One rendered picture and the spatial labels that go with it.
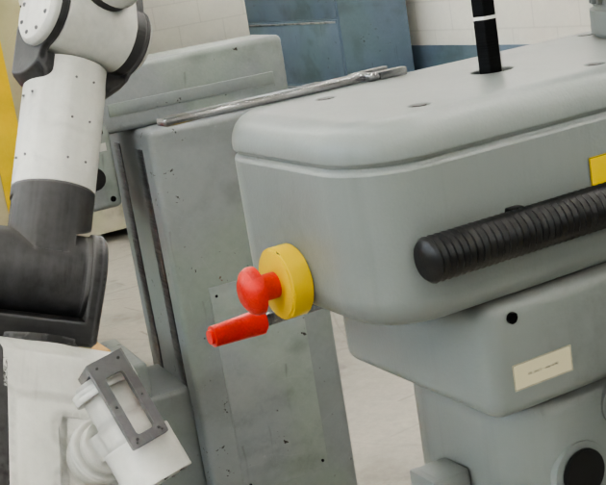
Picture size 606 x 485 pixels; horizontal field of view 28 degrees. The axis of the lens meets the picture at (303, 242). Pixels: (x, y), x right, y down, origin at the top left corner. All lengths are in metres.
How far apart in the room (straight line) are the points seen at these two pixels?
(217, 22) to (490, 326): 9.95
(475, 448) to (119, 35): 0.60
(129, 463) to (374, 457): 3.85
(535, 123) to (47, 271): 0.56
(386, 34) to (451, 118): 7.59
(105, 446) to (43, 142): 0.35
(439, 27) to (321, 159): 7.63
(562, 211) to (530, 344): 0.12
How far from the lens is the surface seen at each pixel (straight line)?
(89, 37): 1.34
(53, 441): 1.19
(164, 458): 1.10
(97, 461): 1.15
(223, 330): 1.07
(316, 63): 8.65
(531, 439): 1.05
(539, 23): 7.67
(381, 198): 0.88
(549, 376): 1.00
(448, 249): 0.86
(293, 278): 0.95
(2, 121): 2.66
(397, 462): 4.86
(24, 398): 1.19
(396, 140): 0.87
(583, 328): 1.01
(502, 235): 0.89
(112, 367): 1.10
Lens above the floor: 2.02
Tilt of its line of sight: 14 degrees down
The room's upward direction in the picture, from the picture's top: 9 degrees counter-clockwise
